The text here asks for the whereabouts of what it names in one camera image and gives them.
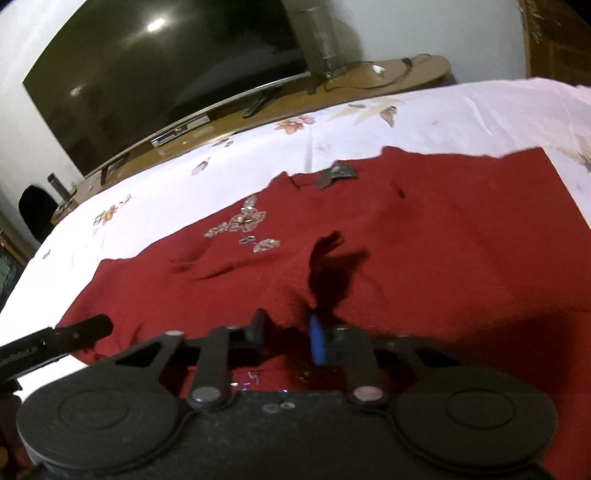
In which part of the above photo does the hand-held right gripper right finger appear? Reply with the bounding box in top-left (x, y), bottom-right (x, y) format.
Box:
top-left (307, 316), bottom-right (459, 410)

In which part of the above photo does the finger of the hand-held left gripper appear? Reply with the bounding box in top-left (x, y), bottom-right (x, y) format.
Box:
top-left (52, 314), bottom-right (114, 355)

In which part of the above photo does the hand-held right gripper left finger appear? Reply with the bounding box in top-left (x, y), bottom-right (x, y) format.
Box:
top-left (113, 309), bottom-right (269, 412)

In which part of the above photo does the red embroidered garment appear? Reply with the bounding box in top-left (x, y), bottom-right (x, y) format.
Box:
top-left (58, 146), bottom-right (591, 480)

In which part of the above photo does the black chair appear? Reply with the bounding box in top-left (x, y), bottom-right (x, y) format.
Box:
top-left (18, 185), bottom-right (58, 243)

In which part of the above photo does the large black television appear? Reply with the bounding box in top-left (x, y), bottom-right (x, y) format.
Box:
top-left (22, 0), bottom-right (311, 177)

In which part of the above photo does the wooden television cabinet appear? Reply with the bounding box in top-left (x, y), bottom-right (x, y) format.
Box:
top-left (51, 54), bottom-right (452, 224)

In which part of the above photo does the white floral bed sheet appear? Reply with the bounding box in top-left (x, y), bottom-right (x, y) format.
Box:
top-left (0, 78), bottom-right (591, 480)

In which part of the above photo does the brown wooden door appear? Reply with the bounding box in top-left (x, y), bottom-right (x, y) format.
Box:
top-left (519, 0), bottom-right (591, 89)

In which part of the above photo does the black cable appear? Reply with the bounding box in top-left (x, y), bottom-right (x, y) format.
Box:
top-left (305, 58), bottom-right (432, 95)

